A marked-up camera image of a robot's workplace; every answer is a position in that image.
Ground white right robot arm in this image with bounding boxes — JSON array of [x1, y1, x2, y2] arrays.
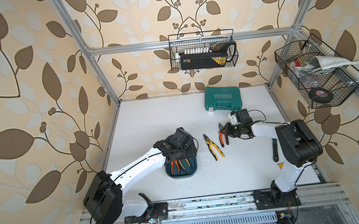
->
[[222, 109, 323, 193]]

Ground black wire basket back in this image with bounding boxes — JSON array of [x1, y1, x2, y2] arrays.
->
[[168, 29, 239, 73]]

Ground black tape roll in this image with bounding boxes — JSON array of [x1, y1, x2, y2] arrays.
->
[[308, 87, 334, 104]]

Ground black wire basket right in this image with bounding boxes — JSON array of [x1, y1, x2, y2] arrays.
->
[[275, 34, 359, 109]]

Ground large orange handled pliers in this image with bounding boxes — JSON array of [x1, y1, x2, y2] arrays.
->
[[218, 123, 230, 148]]

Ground grey cloth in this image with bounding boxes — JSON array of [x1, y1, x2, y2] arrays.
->
[[296, 56, 359, 74]]

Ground yellow black combination pliers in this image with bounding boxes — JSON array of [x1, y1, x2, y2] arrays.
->
[[203, 134, 225, 161]]

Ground small yellow handled pliers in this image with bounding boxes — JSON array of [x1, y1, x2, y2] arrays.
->
[[178, 159, 193, 174]]

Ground black wire basket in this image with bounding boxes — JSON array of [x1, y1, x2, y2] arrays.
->
[[275, 34, 359, 109], [168, 29, 239, 73]]

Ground green plastic tool case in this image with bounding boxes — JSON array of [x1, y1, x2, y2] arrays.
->
[[204, 86, 243, 112]]

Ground black yellow tool box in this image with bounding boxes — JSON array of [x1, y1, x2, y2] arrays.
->
[[180, 52, 227, 70]]

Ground small orange handled pliers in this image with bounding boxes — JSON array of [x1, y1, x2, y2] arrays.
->
[[170, 161, 181, 176]]

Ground dark teal storage tray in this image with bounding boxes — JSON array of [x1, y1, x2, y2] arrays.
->
[[165, 157, 198, 179]]

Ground green handled scraper tool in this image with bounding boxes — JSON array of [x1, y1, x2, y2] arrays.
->
[[272, 138, 279, 162]]

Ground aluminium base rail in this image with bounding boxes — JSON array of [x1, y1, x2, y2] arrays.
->
[[75, 179, 350, 224]]

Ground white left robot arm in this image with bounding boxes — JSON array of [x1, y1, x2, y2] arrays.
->
[[83, 127, 199, 224]]

